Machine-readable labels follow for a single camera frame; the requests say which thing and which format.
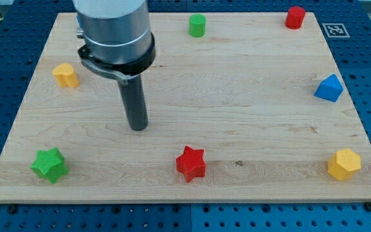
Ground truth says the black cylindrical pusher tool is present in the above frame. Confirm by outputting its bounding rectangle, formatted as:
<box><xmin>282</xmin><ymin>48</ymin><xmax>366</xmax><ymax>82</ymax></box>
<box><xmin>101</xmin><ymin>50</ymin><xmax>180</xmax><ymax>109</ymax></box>
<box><xmin>119</xmin><ymin>75</ymin><xmax>149</xmax><ymax>131</ymax></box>

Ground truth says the yellow heart block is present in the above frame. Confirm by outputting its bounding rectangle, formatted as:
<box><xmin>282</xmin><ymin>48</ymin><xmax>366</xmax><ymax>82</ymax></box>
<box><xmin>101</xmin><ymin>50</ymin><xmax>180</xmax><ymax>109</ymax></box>
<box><xmin>52</xmin><ymin>63</ymin><xmax>79</xmax><ymax>88</ymax></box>

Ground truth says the red star block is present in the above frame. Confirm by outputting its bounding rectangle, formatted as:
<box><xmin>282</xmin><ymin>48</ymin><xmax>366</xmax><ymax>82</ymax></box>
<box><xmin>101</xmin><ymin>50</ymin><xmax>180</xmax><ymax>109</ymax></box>
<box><xmin>176</xmin><ymin>146</ymin><xmax>206</xmax><ymax>182</ymax></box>

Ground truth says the blue triangular block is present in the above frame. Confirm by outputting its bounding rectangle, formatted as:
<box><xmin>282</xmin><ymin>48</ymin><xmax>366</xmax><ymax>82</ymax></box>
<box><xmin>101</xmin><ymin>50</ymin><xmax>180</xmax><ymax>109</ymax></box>
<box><xmin>314</xmin><ymin>73</ymin><xmax>344</xmax><ymax>102</ymax></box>

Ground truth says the wooden board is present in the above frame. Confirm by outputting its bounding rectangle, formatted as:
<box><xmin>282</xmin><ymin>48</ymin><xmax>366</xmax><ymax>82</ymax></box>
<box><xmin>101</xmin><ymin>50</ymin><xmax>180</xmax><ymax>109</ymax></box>
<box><xmin>0</xmin><ymin>12</ymin><xmax>371</xmax><ymax>204</ymax></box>

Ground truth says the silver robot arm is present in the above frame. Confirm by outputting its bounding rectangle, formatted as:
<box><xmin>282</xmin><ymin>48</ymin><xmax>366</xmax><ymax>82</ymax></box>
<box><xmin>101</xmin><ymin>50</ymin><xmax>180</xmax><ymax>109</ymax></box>
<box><xmin>73</xmin><ymin>0</ymin><xmax>156</xmax><ymax>85</ymax></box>

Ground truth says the green cylinder block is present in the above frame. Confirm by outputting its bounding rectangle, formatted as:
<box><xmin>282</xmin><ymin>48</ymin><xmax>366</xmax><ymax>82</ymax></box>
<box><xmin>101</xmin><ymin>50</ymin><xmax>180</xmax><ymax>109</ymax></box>
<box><xmin>189</xmin><ymin>14</ymin><xmax>206</xmax><ymax>37</ymax></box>

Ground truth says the green star block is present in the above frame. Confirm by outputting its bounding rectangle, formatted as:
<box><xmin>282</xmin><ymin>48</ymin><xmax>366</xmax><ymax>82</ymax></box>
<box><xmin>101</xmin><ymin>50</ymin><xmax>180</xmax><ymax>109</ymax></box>
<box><xmin>30</xmin><ymin>147</ymin><xmax>68</xmax><ymax>184</ymax></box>

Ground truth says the yellow hexagon block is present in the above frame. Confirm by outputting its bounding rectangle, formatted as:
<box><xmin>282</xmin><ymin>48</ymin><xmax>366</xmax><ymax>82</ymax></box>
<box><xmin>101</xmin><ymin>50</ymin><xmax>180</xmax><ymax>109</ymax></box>
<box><xmin>327</xmin><ymin>148</ymin><xmax>361</xmax><ymax>181</ymax></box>

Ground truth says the red cylinder block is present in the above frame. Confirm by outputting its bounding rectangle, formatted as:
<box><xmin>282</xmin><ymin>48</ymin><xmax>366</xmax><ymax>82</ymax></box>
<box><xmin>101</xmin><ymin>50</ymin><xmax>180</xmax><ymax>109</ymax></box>
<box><xmin>285</xmin><ymin>6</ymin><xmax>306</xmax><ymax>30</ymax></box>

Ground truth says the white fiducial marker tag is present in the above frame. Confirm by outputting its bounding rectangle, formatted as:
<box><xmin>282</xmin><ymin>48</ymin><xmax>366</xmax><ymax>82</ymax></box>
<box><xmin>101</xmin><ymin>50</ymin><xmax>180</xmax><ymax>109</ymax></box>
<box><xmin>322</xmin><ymin>23</ymin><xmax>350</xmax><ymax>38</ymax></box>

